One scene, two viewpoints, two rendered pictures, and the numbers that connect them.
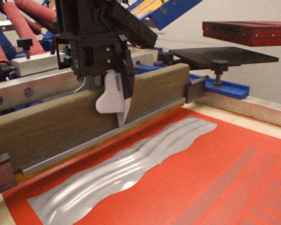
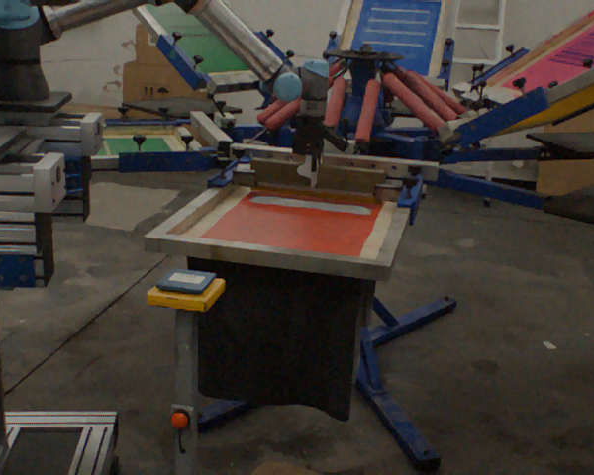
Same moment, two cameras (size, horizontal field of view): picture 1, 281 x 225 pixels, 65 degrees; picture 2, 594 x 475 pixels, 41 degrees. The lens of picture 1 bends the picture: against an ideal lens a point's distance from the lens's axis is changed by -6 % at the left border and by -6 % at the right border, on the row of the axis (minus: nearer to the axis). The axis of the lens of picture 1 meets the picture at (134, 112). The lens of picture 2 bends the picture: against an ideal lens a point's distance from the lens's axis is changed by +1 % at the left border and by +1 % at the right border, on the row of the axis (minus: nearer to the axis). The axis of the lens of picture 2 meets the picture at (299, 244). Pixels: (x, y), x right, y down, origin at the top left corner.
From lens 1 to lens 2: 2.11 m
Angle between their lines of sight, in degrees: 51
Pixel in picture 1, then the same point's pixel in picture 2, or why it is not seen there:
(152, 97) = (343, 182)
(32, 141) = (267, 173)
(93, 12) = (308, 127)
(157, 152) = (315, 205)
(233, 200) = (300, 219)
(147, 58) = (428, 169)
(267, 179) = (324, 224)
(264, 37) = not seen: outside the picture
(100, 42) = (303, 141)
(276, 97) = not seen: outside the picture
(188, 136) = (339, 208)
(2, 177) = (250, 180)
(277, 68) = not seen: outside the picture
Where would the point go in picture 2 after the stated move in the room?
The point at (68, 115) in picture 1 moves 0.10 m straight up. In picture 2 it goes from (286, 169) to (287, 136)
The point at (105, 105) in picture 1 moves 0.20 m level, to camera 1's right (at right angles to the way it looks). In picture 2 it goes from (301, 170) to (343, 187)
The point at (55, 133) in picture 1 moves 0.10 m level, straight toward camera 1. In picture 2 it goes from (278, 174) to (258, 181)
